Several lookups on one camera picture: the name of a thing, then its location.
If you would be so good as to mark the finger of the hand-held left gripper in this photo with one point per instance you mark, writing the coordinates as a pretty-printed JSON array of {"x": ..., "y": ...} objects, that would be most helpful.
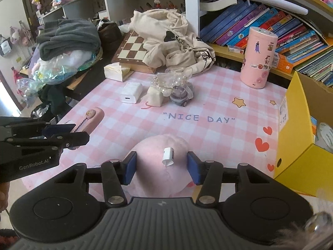
[
  {"x": 59, "y": 129},
  {"x": 75, "y": 139}
]

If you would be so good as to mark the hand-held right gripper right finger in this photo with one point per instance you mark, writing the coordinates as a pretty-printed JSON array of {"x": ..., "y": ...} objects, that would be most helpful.
[{"x": 193, "y": 169}]

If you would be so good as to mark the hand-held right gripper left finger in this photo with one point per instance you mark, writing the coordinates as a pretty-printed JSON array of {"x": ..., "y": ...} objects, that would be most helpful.
[{"x": 130, "y": 169}]

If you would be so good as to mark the pink plush pig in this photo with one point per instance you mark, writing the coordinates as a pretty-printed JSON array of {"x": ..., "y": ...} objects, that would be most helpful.
[{"x": 153, "y": 161}]

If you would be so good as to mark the small pink case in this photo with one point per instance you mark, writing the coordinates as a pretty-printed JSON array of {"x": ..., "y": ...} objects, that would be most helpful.
[{"x": 93, "y": 119}]

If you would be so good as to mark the yellow cardboard box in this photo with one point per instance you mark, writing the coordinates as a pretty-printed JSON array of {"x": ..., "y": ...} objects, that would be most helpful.
[{"x": 294, "y": 140}]

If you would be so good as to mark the white orange toothpaste box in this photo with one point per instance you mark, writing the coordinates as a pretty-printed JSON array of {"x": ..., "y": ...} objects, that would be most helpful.
[{"x": 314, "y": 129}]

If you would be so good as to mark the clear packing tape roll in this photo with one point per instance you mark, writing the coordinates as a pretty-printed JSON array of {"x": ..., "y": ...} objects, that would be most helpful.
[{"x": 326, "y": 135}]

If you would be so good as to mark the dark cloth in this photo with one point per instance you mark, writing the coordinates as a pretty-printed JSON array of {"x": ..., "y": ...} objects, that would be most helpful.
[{"x": 57, "y": 99}]

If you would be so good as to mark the pink checked table mat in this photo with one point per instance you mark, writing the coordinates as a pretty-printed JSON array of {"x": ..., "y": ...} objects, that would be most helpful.
[{"x": 208, "y": 135}]

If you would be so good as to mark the iridescent plastic bag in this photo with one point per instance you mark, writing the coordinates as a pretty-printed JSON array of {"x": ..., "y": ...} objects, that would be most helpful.
[{"x": 52, "y": 75}]

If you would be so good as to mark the small grey toy car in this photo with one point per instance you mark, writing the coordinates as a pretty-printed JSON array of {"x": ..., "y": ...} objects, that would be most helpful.
[{"x": 180, "y": 99}]

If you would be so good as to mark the white charger adapter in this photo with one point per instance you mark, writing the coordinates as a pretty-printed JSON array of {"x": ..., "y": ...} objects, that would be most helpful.
[{"x": 130, "y": 93}]

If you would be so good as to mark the white block eraser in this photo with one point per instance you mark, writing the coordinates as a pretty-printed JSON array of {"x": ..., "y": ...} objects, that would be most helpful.
[{"x": 154, "y": 99}]

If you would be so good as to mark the white tissue packet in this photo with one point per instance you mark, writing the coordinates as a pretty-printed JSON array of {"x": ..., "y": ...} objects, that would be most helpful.
[{"x": 115, "y": 71}]

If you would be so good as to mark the pearl lace hair accessory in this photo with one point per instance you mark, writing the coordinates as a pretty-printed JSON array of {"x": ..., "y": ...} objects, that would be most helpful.
[{"x": 169, "y": 82}]

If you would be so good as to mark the grey blanket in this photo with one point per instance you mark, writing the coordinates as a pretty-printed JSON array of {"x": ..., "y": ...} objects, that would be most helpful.
[{"x": 67, "y": 39}]

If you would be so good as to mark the dark brown bag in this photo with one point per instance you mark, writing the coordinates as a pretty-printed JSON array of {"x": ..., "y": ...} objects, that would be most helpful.
[{"x": 109, "y": 35}]

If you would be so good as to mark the wooden chess board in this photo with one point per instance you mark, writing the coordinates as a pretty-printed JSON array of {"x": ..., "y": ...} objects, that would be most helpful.
[{"x": 132, "y": 48}]

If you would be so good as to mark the pink cylinder with stickers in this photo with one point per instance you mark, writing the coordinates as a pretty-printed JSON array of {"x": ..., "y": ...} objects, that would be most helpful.
[{"x": 257, "y": 57}]

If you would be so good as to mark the person's fuzzy clothing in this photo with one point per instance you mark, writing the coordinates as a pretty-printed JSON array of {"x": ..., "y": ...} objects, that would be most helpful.
[{"x": 312, "y": 229}]

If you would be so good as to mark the beige cloth bag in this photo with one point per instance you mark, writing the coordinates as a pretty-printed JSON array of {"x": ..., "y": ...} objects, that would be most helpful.
[{"x": 166, "y": 26}]

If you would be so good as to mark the row of colourful books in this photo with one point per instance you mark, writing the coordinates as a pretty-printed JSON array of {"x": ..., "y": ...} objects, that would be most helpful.
[{"x": 299, "y": 39}]

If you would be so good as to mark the thick white-paged book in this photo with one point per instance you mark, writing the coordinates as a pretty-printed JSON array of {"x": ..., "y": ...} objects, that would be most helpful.
[{"x": 218, "y": 2}]

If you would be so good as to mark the white bookshelf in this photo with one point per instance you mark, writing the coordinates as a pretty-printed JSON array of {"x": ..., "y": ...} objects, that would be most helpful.
[{"x": 192, "y": 0}]

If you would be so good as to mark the white desk lamp bar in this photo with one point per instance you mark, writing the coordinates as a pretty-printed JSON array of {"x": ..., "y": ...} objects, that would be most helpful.
[{"x": 273, "y": 1}]

